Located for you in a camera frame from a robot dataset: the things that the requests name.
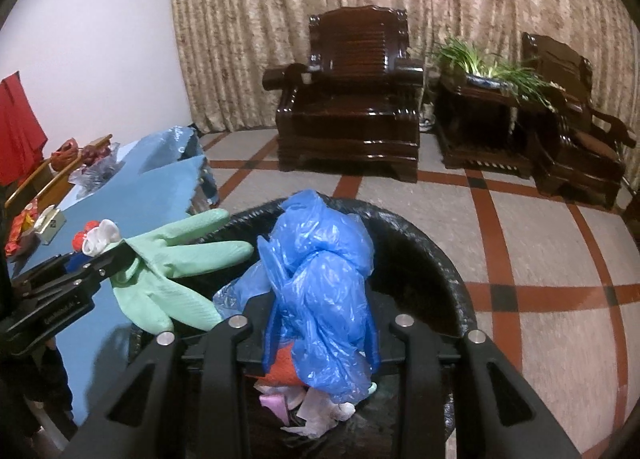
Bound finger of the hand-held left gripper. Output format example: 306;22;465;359
62;240;140;290

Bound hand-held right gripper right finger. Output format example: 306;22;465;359
366;309;583;459

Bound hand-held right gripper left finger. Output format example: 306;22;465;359
60;296;274;459

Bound orange foam net sleeve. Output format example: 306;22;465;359
264;346;303;387

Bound green rubber glove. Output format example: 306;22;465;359
109;209;256;336

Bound pink plastic bag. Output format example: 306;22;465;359
257;386;296;427

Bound blue plastic bag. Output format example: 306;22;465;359
212;189;378;406

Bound black lined waste bin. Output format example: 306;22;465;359
127;191;476;459

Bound red crumpled wrapper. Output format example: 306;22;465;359
71;220;98;252

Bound green and white tissue box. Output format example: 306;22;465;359
32;205;67;246

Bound red and yellow snack packets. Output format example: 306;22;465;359
5;199;41;260

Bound clear bag with fruit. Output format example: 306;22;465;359
67;141;123;187

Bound red apples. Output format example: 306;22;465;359
80;143;112;164

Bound red woven basket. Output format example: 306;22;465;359
50;137;82;172

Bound shiny blue plastic sheet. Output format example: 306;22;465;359
77;125;221;204

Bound red cloth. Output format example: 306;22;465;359
0;70;49;187

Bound dark wooden side table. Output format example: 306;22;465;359
434;71;538;180

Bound dark wooden armchair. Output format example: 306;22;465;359
262;5;426;184
520;31;638;212

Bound green potted plant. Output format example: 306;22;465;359
432;36;561;112

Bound beige patterned curtain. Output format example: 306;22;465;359
160;0;640;204

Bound light wooden sofa frame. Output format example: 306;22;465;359
4;134;114;212

